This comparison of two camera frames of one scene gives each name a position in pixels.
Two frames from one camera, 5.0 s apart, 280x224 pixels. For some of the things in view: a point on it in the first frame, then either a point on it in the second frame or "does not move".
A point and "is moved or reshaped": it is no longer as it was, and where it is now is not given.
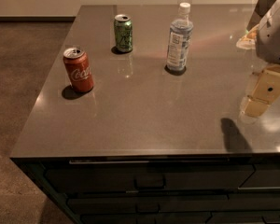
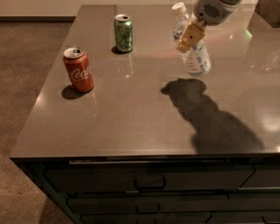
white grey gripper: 274,37 to 209,10
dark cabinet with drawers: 169,189 does not move
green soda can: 123,32 does not move
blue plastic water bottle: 181,30 is moved or reshaped
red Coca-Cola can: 80,73 does not move
